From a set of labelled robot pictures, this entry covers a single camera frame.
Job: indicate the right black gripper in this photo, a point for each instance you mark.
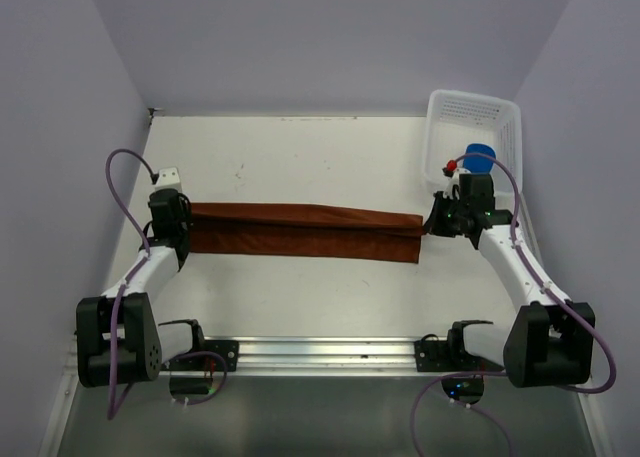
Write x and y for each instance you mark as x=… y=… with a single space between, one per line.
x=434 y=225

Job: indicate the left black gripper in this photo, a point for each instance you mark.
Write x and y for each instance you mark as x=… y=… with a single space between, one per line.
x=180 y=195

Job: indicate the blue towel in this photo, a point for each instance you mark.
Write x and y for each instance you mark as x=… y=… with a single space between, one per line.
x=479 y=158

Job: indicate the brown towel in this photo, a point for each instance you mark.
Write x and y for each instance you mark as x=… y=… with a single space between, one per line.
x=305 y=230

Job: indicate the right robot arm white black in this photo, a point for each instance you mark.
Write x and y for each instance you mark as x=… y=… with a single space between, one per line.
x=548 y=343

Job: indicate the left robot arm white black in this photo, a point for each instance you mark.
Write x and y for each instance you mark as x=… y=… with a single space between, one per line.
x=117 y=337

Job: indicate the white plastic basket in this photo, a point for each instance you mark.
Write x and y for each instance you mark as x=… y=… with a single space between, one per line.
x=456 y=120

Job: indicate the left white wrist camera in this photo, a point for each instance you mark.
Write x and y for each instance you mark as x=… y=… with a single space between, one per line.
x=167 y=178

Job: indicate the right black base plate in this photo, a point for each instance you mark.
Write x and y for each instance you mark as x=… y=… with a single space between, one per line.
x=433 y=355

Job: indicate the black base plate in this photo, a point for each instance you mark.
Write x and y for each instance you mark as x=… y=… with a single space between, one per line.
x=433 y=355
x=214 y=356

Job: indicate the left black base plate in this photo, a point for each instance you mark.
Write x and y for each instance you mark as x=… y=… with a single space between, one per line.
x=214 y=356

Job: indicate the aluminium mounting rail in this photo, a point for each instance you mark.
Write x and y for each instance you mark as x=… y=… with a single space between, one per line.
x=335 y=356

